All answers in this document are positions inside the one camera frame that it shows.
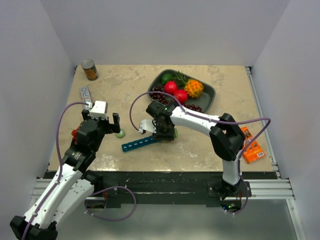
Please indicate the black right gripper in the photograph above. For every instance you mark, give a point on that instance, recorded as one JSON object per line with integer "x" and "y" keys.
{"x": 160, "y": 135}

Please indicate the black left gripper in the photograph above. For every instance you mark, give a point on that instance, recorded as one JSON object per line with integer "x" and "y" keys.
{"x": 111, "y": 127}

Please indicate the teal weekly pill organizer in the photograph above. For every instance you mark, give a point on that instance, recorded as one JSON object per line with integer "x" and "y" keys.
{"x": 136, "y": 144}

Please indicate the green bottle cap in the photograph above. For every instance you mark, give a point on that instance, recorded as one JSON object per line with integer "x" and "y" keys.
{"x": 121, "y": 134}

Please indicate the green pill bottle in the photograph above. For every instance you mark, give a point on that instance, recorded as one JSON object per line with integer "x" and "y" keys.
{"x": 175, "y": 133}

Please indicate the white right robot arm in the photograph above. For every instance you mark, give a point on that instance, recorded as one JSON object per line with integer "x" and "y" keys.
{"x": 225, "y": 135}

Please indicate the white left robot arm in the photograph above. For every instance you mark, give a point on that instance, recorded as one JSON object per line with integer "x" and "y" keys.
{"x": 70, "y": 185}

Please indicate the silver toothpaste box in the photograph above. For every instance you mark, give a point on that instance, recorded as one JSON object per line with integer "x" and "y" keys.
{"x": 86, "y": 97}

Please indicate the dark red grape bunch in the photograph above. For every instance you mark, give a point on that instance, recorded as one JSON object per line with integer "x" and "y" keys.
{"x": 164, "y": 99}

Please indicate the red cherry bunch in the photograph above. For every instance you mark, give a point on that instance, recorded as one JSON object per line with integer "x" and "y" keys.
{"x": 74, "y": 134}

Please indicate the red apple front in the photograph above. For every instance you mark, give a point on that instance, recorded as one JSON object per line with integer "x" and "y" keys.
{"x": 181, "y": 95}

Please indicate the red apple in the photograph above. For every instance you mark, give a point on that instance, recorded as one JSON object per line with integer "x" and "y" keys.
{"x": 170, "y": 87}
{"x": 181, "y": 95}

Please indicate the red apple back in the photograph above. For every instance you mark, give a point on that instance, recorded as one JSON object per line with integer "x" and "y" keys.
{"x": 170, "y": 87}

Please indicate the orange spiky fruit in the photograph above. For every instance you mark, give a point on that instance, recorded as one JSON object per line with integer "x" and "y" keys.
{"x": 194, "y": 88}

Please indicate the green lime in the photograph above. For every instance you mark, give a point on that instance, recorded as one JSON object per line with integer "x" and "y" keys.
{"x": 166, "y": 78}

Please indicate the tin can with fruit label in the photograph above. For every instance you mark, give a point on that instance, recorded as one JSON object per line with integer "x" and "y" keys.
{"x": 90, "y": 69}

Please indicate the orange medicine box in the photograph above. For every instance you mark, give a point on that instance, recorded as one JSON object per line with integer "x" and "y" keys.
{"x": 254, "y": 151}

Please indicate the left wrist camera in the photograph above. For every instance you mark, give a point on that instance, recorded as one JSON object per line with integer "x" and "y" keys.
{"x": 98, "y": 109}

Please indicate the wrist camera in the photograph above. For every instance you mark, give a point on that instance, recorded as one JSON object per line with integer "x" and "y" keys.
{"x": 98, "y": 109}
{"x": 146, "y": 125}

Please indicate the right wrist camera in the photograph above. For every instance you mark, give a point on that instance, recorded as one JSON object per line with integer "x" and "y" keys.
{"x": 146, "y": 125}

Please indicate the aluminium frame rail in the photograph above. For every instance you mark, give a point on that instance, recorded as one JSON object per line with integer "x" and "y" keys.
{"x": 259, "y": 189}

